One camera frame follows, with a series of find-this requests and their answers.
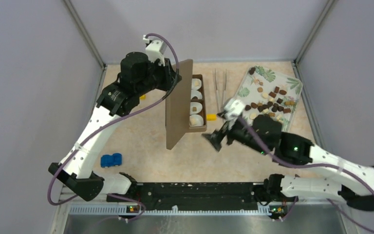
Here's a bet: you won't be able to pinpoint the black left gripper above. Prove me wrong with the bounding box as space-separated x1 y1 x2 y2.
135 56 182 96

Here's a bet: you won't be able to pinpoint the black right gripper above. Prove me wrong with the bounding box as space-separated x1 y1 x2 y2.
202 111 270 156

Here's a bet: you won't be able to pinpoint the metal tweezers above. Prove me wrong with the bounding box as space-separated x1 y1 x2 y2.
213 69 227 112

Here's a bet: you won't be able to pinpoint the gold box lid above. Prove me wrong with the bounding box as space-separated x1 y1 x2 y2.
165 59 193 150

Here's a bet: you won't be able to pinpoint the brown chocolate box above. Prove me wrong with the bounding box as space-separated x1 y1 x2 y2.
187 74 207 133

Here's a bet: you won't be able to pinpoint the white chocolate block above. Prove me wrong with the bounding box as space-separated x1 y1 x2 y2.
189 118 198 126

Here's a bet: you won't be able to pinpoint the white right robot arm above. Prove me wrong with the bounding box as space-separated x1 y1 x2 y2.
202 115 374 211

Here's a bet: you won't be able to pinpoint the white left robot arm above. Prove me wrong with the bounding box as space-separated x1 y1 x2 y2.
47 52 182 206

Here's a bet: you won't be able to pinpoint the floral white serving tray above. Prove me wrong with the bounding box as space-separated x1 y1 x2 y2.
234 65 303 132

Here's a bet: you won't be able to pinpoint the yellow block centre table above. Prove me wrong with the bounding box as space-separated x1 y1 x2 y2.
206 114 217 121

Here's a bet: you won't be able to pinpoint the white paper cup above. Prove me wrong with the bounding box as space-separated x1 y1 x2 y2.
189 101 203 115
190 89 203 100
191 78 202 90
189 114 204 127

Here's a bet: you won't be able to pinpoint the blue toy car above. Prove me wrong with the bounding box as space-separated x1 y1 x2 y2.
100 153 122 168

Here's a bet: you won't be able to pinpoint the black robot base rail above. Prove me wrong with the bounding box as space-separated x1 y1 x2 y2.
106 181 299 212

